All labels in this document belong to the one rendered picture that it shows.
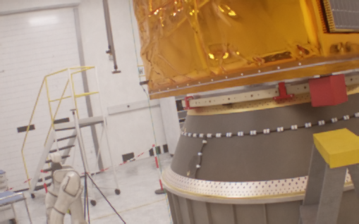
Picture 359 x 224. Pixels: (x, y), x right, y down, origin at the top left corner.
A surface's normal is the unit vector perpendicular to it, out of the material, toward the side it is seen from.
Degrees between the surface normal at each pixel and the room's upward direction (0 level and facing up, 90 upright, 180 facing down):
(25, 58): 90
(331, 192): 87
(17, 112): 90
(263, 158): 62
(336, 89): 90
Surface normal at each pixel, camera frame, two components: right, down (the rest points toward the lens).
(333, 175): -0.23, 0.04
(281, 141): -0.43, -0.36
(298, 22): -0.83, 0.18
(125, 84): 0.51, -0.04
